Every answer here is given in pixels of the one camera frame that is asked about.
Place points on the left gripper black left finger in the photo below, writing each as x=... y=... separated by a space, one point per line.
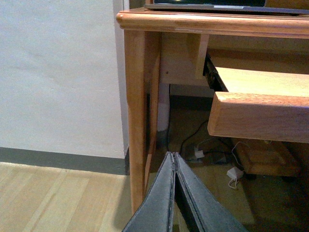
x=155 y=214

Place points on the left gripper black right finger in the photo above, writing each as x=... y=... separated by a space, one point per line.
x=199 y=208

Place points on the white power adapter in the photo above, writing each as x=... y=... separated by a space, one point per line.
x=235 y=175

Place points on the small wooden rolling stand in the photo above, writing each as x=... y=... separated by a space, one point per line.
x=259 y=157

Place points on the white pipe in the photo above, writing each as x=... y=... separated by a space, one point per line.
x=163 y=114

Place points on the wooden keyboard tray drawer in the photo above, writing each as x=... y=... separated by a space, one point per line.
x=261 y=105

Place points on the wooden desk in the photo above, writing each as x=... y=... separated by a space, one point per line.
x=143 y=31

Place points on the laptop computer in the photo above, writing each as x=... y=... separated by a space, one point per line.
x=258 y=6

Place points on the black drawer slide rail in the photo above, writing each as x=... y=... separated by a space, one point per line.
x=213 y=78

